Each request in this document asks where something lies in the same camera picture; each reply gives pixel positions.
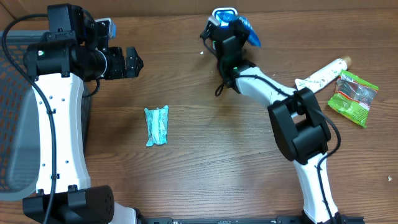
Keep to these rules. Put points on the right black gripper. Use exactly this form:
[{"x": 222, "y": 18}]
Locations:
[{"x": 237, "y": 27}]

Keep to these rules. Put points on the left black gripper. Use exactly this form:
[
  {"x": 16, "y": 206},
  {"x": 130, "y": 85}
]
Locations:
[{"x": 119, "y": 70}]

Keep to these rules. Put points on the blue snack bar wrapper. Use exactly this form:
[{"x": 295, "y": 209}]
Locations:
[{"x": 253, "y": 38}]

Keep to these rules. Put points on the teal tissue pack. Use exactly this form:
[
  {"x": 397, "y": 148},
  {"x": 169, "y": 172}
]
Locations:
[{"x": 157, "y": 125}]

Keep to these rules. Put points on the white tube gold cap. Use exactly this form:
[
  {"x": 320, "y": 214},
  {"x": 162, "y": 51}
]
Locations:
[{"x": 325, "y": 75}]

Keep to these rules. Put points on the green snack bag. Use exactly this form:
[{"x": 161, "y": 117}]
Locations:
[{"x": 353, "y": 97}]

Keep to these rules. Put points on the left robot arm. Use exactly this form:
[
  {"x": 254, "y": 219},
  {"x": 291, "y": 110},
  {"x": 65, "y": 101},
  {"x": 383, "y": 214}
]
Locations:
[{"x": 74, "y": 51}]

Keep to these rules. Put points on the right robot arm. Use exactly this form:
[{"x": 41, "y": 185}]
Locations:
[{"x": 301, "y": 130}]

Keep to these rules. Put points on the grey plastic basket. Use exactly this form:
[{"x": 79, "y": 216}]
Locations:
[{"x": 26, "y": 142}]

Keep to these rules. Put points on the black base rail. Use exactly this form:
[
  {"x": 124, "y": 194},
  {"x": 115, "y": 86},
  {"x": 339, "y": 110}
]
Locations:
[{"x": 278, "y": 220}]

